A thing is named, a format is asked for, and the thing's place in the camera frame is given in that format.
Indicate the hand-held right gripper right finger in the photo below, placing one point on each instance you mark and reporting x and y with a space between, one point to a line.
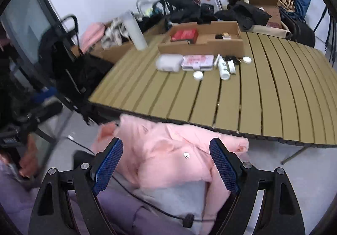
223 166

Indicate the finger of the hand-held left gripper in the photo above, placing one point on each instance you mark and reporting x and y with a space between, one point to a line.
48 93

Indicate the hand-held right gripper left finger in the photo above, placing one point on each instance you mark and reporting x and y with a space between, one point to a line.
108 166

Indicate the white plastic bottle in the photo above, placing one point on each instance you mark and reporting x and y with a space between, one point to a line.
223 68

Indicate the white brush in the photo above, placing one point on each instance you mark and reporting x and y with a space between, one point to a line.
231 67

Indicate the thin white tube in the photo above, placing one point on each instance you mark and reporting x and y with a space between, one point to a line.
216 60

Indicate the pink floral case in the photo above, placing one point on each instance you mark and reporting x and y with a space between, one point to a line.
197 62

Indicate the white round jar lid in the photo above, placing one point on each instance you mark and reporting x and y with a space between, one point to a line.
247 60

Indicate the white zip pouch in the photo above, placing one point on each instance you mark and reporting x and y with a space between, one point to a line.
169 63

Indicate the cardboard tray box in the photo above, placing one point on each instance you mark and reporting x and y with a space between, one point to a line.
202 46

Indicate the person's left forearm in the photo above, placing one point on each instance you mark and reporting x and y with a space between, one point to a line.
11 198

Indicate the person's left hand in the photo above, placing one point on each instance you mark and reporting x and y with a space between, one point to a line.
30 158

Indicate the black clothes pile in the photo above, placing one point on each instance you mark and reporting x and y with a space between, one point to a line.
84 77

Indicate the pink jacket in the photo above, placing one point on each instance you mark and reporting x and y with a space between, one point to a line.
163 150

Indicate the grey cloth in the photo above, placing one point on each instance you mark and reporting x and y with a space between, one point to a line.
168 198

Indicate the pink bag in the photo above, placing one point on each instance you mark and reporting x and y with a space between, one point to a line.
92 34

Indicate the large cardboard box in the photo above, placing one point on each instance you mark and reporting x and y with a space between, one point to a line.
110 52

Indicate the beige clothing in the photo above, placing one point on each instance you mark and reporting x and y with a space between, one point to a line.
112 33

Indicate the white thermos bottle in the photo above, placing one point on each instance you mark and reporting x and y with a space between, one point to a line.
135 30

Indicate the small black item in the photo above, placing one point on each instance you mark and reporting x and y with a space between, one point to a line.
218 37

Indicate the small brown item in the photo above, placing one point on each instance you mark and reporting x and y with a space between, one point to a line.
227 35

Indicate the red flat box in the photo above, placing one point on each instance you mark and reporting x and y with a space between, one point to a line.
184 35

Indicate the black coat pile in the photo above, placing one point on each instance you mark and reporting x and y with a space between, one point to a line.
244 15

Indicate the black bag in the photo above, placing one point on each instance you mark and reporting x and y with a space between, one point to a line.
300 30

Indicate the black jacket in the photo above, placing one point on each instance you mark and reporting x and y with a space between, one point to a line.
184 7

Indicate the white printed box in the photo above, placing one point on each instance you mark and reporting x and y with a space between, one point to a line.
213 0

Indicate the brown cardboard box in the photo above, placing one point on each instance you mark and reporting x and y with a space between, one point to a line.
268 5

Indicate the black tripod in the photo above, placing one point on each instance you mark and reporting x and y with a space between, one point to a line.
329 29

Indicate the blue bag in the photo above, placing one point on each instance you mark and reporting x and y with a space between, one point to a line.
300 0

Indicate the metal folding frame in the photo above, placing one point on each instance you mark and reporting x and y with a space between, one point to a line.
147 3

